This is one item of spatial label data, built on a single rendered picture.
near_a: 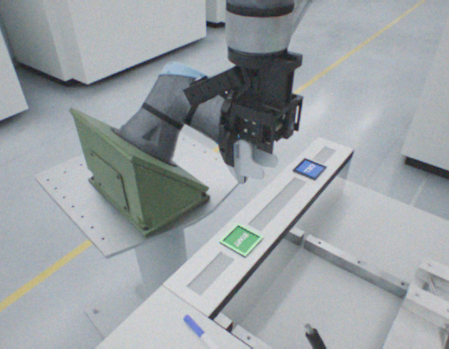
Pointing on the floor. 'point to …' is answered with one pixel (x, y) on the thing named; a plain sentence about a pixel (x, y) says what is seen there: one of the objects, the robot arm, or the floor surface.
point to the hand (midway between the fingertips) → (239, 174)
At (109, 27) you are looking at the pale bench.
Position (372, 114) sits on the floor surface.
